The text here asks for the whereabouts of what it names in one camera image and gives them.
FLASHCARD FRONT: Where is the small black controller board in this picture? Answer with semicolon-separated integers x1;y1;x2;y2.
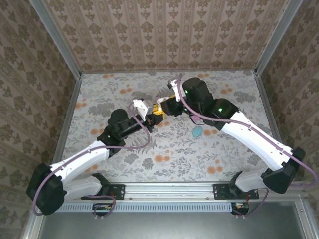
231;203;250;215
92;203;113;213

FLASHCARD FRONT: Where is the grey metal panel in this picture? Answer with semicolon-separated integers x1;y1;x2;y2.
24;211;312;239

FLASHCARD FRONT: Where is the aluminium back frame rail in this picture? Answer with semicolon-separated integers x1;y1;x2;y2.
81;69;256;75

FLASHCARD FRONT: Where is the aluminium side frame rail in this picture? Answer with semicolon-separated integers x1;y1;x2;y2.
23;73;83;239
254;71;319;239

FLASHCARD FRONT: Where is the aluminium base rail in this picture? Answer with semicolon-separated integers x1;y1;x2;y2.
82;182;306;201

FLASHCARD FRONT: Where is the grey slotted cable duct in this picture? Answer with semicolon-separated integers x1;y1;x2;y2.
63;202;250;213

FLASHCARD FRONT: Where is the aluminium corner post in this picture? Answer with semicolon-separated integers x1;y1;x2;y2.
29;0;83;77
254;0;305;75

